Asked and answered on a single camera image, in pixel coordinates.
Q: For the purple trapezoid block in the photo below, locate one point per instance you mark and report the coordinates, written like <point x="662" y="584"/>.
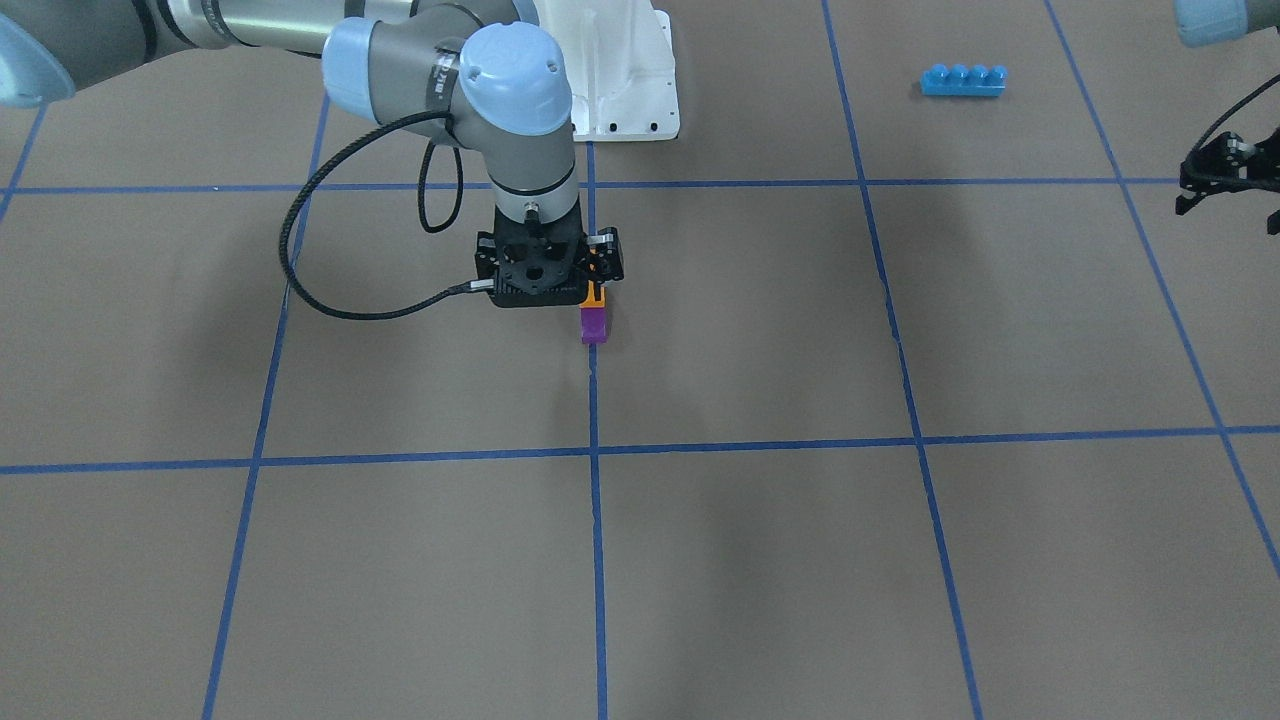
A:
<point x="594" y="325"/>

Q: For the orange trapezoid block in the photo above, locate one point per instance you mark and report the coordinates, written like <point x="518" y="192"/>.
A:
<point x="596" y="299"/>

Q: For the white camera pedestal column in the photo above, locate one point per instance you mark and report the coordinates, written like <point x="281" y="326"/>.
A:
<point x="622" y="69"/>

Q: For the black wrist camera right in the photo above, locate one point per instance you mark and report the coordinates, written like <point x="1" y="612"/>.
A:
<point x="605" y="258"/>

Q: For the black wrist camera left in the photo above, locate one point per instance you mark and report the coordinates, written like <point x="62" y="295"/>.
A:
<point x="1227" y="164"/>

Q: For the long blue four-stud block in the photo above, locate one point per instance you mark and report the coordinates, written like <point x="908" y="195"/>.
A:
<point x="960" y="80"/>

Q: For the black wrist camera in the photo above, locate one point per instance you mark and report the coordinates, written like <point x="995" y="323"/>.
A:
<point x="605" y="258"/>
<point x="1227" y="164"/>

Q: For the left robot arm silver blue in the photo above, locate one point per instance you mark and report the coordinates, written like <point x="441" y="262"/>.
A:
<point x="1205" y="23"/>

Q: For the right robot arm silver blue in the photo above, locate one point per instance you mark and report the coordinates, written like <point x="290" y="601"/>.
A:
<point x="470" y="75"/>

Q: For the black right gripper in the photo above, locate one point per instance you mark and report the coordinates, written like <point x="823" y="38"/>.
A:
<point x="609" y="259"/>

